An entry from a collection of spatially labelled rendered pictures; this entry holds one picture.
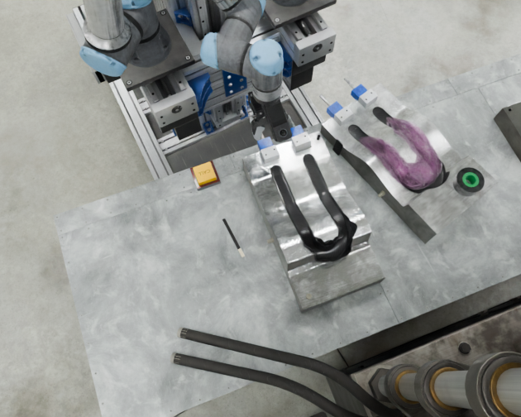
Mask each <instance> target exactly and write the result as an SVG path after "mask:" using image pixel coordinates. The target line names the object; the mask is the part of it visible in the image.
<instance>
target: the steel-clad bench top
mask: <svg viewBox="0 0 521 417"><path fill-rule="evenodd" d="M396 98H397V99H398V100H399V101H400V102H401V103H402V104H403V105H404V106H406V107H407V108H410V109H412V110H414V111H416V112H418V113H421V114H422V115H424V116H425V117H427V118H428V119H429V120H430V121H431V122H432V123H433V124H434V125H435V127H436V128H437V129H438V131H439V132H440V133H441V134H442V135H443V137H444V138H445V139H446V141H447V142H448V143H449V145H450V146H451V147H452V148H453V149H454V150H455V151H456V152H457V153H458V154H459V155H460V156H461V157H462V158H465V157H467V156H471V157H473V158H474V159H475V160H476V161H477V162H478V163H479V164H480V165H481V166H482V167H483V168H484V169H485V170H486V171H487V172H488V173H489V174H490V175H492V176H493V177H494V178H495V179H496V180H497V181H498V182H499V183H498V184H497V185H496V186H494V187H493V188H492V189H491V190H489V191H488V192H487V193H486V194H485V195H483V196H482V197H481V198H480V199H478V200H477V201H476V202H475V203H474V204H472V205H471V206H470V207H469V208H468V209H467V210H466V211H465V212H463V213H462V214H461V215H460V216H458V217H457V218H456V219H455V220H453V221H452V222H451V223H450V224H448V225H447V226H446V227H445V228H444V229H443V230H442V231H441V232H439V233H438V234H437V235H436V236H435V237H433V238H432V239H431V240H430V241H428V242H427V243H426V244H424V243H423V241H422V240H421V239H420V238H419V237H418V236H417V235H416V234H415V233H414V232H413V231H412V230H411V229H410V227H409V226H408V225H407V224H406V223H405V222H404V221H403V220H402V219H401V218H400V217H399V216H398V214H397V213H396V212H395V211H394V210H393V209H392V208H391V207H390V206H389V205H388V204H387V203H386V202H385V201H384V200H383V199H382V198H381V197H378V194H377V193H376V192H375V191H374V190H373V189H372V187H371V186H370V185H369V184H368V183H367V182H366V181H365V180H364V179H363V178H362V177H361V176H360V175H359V173H358V172H357V171H356V170H355V169H354V168H353V167H352V166H351V165H350V164H349V163H348V162H347V160H346V159H345V158H344V157H343V156H342V155H341V154H340V155H339V156H338V155H337V154H336V153H335V151H334V150H333V145H332V144H331V143H330V142H329V141H328V140H327V139H326V138H325V137H324V136H323V135H322V134H321V127H322V124H323V123H325V122H326V121H325V122H320V123H319V124H316V125H313V126H311V127H306V128H304V129H303V130H304V132H307V133H308V134H311V133H314V132H319V133H320V135H321V137H322V139H323V141H324V143H325V145H326V147H327V149H328V152H329V154H330V156H331V158H332V161H333V163H334V165H335V166H336V169H337V172H338V174H339V175H340V177H341V180H342V183H343V184H344V186H345V188H346V189H347V191H348V193H349V194H350V196H351V197H352V198H353V199H354V201H355V202H356V204H357V205H358V206H359V208H360V209H361V211H362V212H363V214H364V215H365V217H366V220H367V222H368V223H369V225H370V229H371V231H372V232H371V235H370V238H369V243H370V246H371V248H372V250H373V252H374V254H375V257H376V259H377V261H378V262H379V264H380V267H381V269H382V271H383V273H384V275H385V279H384V280H382V281H381V282H380V283H378V284H375V285H372V286H369V287H367V288H365V289H363V290H359V291H357V292H355V293H352V294H350V295H346V296H344V297H341V298H340V299H337V300H334V301H332V302H329V303H327V304H323V305H321V306H318V307H317V308H314V309H311V310H309V311H306V312H304V313H301V310H300V308H299V305H298V303H297V300H296V299H295V296H294V292H293V291H292V288H291V286H290V283H289V280H288V278H287V275H286V274H285V271H284V268H283V266H282V264H281V261H280V258H279V256H278V253H277V251H276V249H275V245H274V243H267V240H269V239H271V237H270V234H269V231H268V229H267V226H266V225H265V221H264V219H263V217H262V214H261V211H260V209H259V207H258V204H257V202H256V199H255V196H254V194H253V192H252V190H251V187H250V184H249V182H248V179H247V177H246V174H245V172H244V170H243V162H242V157H245V156H249V155H252V154H254V153H257V152H259V151H260V150H259V147H258V146H257V145H256V146H252V147H249V148H246V149H244V150H241V151H237V152H235V153H232V154H230V155H227V156H223V157H220V158H217V159H216V160H213V163H214V165H215V168H216V170H217V173H218V176H219V179H220V180H221V184H218V185H214V186H212V187H209V188H206V189H203V190H200V191H198V190H197V187H196V185H195V183H194V178H193V176H192V174H191V171H190V169H187V170H182V171H180V172H177V173H174V174H172V175H168V176H166V177H163V178H160V179H158V180H154V181H151V182H149V183H146V184H143V185H139V186H137V187H134V188H132V189H128V190H125V191H122V192H120V193H117V194H113V195H111V196H108V197H106V198H103V199H99V200H96V201H93V202H92V203H89V204H85V205H82V206H79V207H77V208H72V209H71V210H68V211H65V212H63V213H58V214H56V215H53V216H54V220H55V226H56V230H57V233H58V237H59V240H60V246H61V250H62V253H63V258H64V261H65V267H66V270H67V274H68V277H69V283H70V288H71V291H72V295H73V298H74V304H75V308H76V311H77V315H78V319H79V325H80V328H81V332H82V335H83V339H84V345H85V348H86V353H87V356H88V362H89V365H90V369H91V372H92V376H93V383H94V386H95V390H96V393H97V397H98V403H99V406H100V410H101V414H102V417H170V416H172V415H176V414H178V413H180V412H182V411H185V410H188V409H190V408H193V407H195V406H196V405H200V404H202V403H204V402H207V401H209V400H212V399H215V398H217V397H219V396H221V395H225V394H226V393H229V392H231V391H234V390H237V389H239V388H242V387H243V386H247V385H250V384H251V383H254V382H255V381H249V380H245V379H241V378H237V377H233V376H226V375H223V374H218V373H215V372H210V371H204V370H200V369H196V368H192V367H185V366H181V365H177V364H174V363H170V356H171V354H172V353H173V352H176V353H180V354H184V355H188V356H192V357H199V358H203V359H208V360H211V361H215V362H222V363H226V364H231V365H234V366H239V367H246V368H250V369H254V370H258V371H265V372H269V373H272V374H276V373H278V372H281V371H284V370H286V369H288V368H291V367H294V366H292V365H289V364H285V363H282V362H276V361H272V360H268V359H264V358H261V357H255V356H252V355H248V354H245V353H241V352H235V351H232V350H227V349H224V348H220V347H214V346H211V345H207V344H204V343H198V342H195V341H191V340H187V339H183V338H178V337H177V332H178V329H179V328H180V327H181V328H188V329H192V330H196V331H199V332H203V333H210V334H213V335H217V336H220V337H224V338H230V339H234V340H237V341H242V342H245V343H251V344H255V345H259V346H262V347H266V348H273V349H276V350H280V351H283V352H290V353H293V354H297V355H300V356H305V357H310V358H315V357H318V356H321V355H323V354H325V353H327V352H331V351H333V350H335V349H338V348H341V347H343V346H346V345H347V344H349V343H353V342H355V341H357V340H360V339H362V338H365V337H368V336H370V335H372V334H374V333H378V332H379V331H382V330H384V329H387V328H390V327H392V326H395V325H396V324H400V323H403V322H404V321H407V320H409V319H412V318H414V317H417V316H419V315H421V314H425V313H427V312H429V311H431V310H434V309H437V308H439V307H441V306H443V305H445V304H449V303H451V302H453V301H456V300H459V299H461V298H464V297H466V296H468V295H471V294H474V293H475V292H478V291H480V290H483V289H486V288H488V287H491V286H492V285H496V284H499V283H500V282H502V281H505V280H508V279H510V278H513V277H515V276H518V275H521V162H520V160H519V158H518V157H517V156H516V154H515V153H514V151H513V149H512V148H511V146H510V144H509V143H508V142H507V140H506V138H505V137H504V135H503V133H502V132H501V130H500V129H499V127H498V126H497V124H496V122H495V120H494V117H495V116H496V115H497V114H498V113H499V111H500V110H501V109H502V108H504V107H507V106H509V105H512V104H514V103H518V102H521V54H518V55H514V56H511V57H509V58H506V59H504V60H500V61H497V62H494V63H492V64H489V65H485V66H483V67H480V68H478V69H474V70H471V71H468V72H465V73H463V74H459V75H457V76H454V77H451V78H449V79H444V80H443V81H440V82H437V83H435V84H430V85H428V86H425V87H422V88H420V89H416V90H414V91H411V92H408V93H404V94H401V95H400V96H397V97H396ZM232 163H233V164H232ZM234 167H235V168H234ZM224 218H225V219H226V220H227V223H228V225H229V227H230V229H231V230H232V233H233V235H234V236H235V238H236V240H237V242H238V244H239V246H240V248H241V249H242V251H243V253H244V255H245V256H244V257H241V254H240V252H239V251H238V249H237V247H236V245H235V243H234V241H233V240H232V237H231V235H230V233H229V232H228V230H227V228H226V226H225V224H224V222H223V219H224Z"/></svg>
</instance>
